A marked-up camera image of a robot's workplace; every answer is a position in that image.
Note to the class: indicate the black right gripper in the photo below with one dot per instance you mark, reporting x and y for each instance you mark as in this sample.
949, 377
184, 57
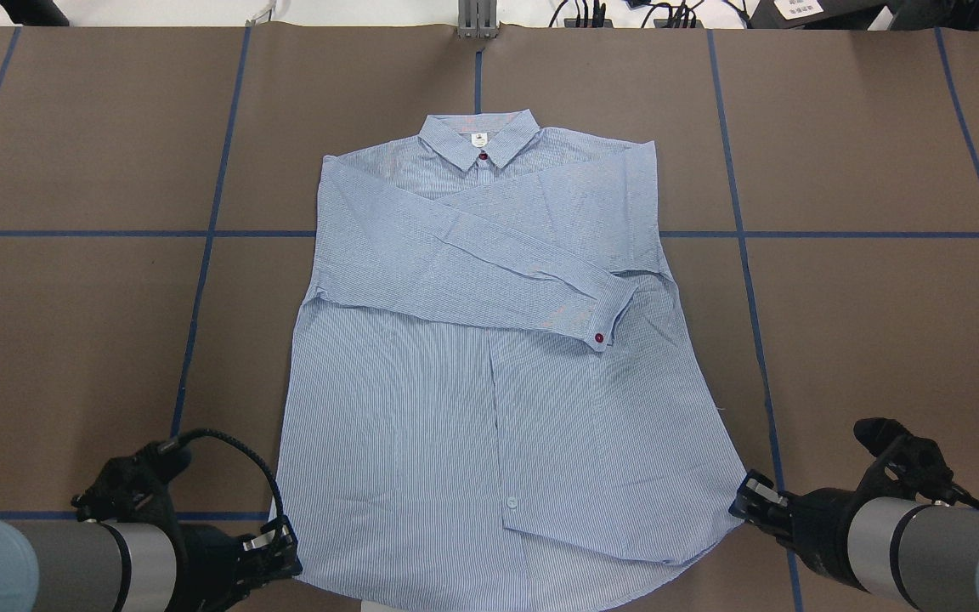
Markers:
817, 522

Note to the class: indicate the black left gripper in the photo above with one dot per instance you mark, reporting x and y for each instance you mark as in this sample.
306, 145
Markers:
203, 554

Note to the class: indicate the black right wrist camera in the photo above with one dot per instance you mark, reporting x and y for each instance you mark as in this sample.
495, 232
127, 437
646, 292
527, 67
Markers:
905, 466

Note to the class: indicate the white pedestal column with base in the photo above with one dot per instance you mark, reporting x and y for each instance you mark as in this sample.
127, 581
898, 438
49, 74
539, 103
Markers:
367, 606

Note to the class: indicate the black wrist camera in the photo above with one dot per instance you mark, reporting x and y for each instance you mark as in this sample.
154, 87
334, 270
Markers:
135, 488
905, 466

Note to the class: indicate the light blue striped shirt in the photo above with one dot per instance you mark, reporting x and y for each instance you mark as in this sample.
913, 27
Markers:
494, 402

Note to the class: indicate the aluminium frame post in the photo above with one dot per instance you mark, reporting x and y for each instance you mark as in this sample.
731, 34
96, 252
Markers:
477, 19

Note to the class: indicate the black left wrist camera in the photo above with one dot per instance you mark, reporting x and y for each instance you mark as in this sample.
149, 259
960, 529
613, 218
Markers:
135, 488

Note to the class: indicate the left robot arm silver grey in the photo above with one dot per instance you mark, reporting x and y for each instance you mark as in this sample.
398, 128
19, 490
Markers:
134, 565

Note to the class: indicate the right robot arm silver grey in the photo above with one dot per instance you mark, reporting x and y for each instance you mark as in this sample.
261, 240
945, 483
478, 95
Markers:
874, 539

